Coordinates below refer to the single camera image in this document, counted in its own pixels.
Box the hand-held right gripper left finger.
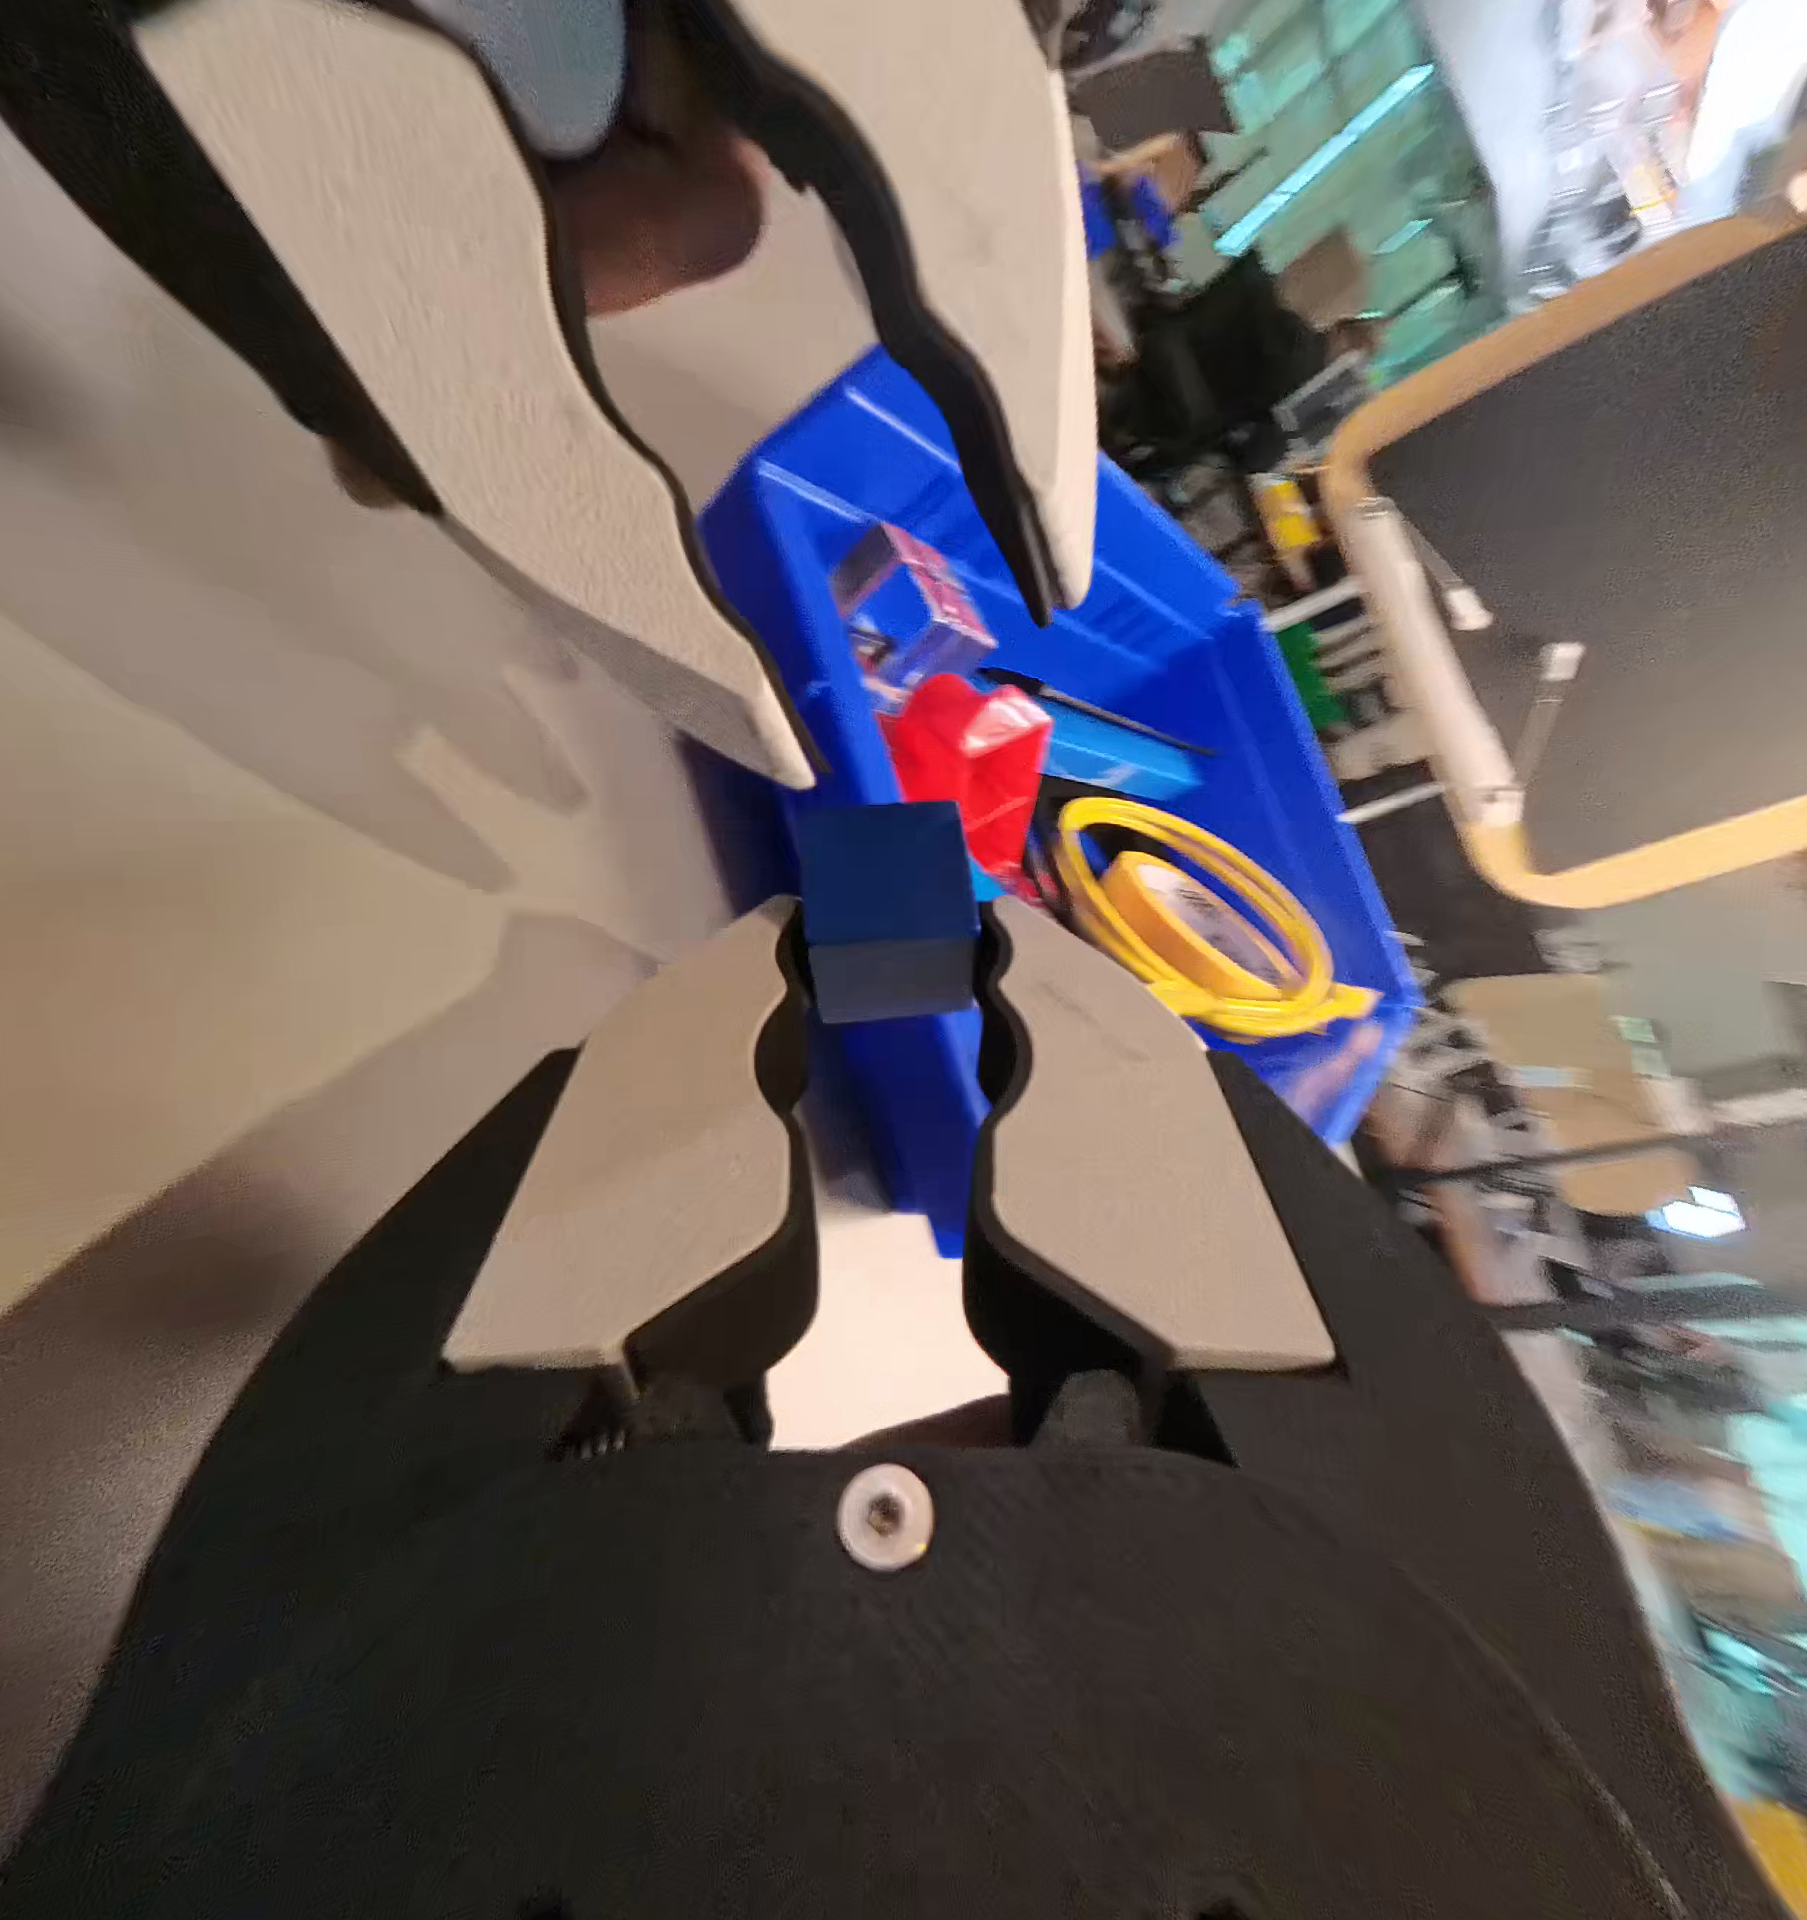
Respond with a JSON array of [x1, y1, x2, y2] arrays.
[[440, 894, 817, 1403]]

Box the white metal leg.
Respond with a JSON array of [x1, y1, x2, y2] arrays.
[[1349, 500, 1530, 846]]

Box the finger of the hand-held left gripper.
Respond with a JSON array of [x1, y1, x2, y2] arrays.
[[135, 0, 823, 794], [706, 0, 1103, 627]]

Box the yellow ethernet cable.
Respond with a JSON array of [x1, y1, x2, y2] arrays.
[[1052, 795, 1388, 1043]]

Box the yellow masking tape roll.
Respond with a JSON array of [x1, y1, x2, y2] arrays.
[[1101, 850, 1267, 995]]

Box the large blue storage bin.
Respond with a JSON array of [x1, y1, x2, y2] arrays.
[[688, 346, 1426, 1264]]

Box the hollow red plastic block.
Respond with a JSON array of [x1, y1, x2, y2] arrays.
[[884, 675, 1057, 885]]

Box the person's left hand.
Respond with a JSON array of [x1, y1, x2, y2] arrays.
[[577, 127, 772, 321]]

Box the clear acrylic block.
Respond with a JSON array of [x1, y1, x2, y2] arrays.
[[833, 523, 996, 709]]

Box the black wood-edged panel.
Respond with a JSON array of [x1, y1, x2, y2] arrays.
[[1320, 196, 1807, 912]]

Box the long light blue box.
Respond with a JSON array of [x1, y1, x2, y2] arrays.
[[985, 665, 1222, 800]]

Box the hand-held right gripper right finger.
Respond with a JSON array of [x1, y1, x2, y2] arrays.
[[963, 894, 1341, 1388]]

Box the dark blue wooden block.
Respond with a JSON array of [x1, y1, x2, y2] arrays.
[[794, 800, 987, 1028]]

